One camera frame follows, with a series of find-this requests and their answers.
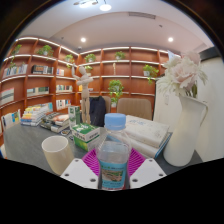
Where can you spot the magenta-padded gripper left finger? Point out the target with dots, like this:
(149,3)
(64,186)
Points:
(79,173)

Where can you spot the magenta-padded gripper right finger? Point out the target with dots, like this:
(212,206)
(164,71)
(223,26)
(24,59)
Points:
(146,171)

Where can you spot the clear water bottle blue cap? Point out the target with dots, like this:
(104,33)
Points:
(113,160)

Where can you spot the cream plastic cup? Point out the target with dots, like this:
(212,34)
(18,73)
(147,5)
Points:
(58,156)

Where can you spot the green and white box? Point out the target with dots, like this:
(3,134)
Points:
(85,135)

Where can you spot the white pitcher vase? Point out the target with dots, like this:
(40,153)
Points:
(185,133)

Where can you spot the stack of dark magazines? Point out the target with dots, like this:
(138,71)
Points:
(55,121)

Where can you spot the tall green white carton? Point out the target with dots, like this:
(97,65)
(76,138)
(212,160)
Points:
(73,115)

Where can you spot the beige upholstered chair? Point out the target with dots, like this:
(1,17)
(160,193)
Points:
(135,108)

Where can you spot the chair with dark jacket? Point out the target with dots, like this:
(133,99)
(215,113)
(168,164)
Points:
(98,110)

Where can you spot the stack of colourful books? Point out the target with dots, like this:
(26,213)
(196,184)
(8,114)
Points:
(33,115)

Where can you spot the wooden artist mannequin figure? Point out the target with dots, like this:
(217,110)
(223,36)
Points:
(85,96)

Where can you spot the pink and white flower bouquet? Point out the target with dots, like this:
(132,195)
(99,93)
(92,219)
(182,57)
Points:
(183,73)

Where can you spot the recessed ceiling spotlight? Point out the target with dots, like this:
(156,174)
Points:
(83,39)
(170,39)

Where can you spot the ceiling air vent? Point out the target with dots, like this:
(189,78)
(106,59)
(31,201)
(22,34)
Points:
(142,15)

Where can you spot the ceiling chandelier with round lamps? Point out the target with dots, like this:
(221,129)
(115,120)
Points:
(105,7)

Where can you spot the wooden wall shelf unit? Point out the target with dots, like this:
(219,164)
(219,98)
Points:
(123,71)

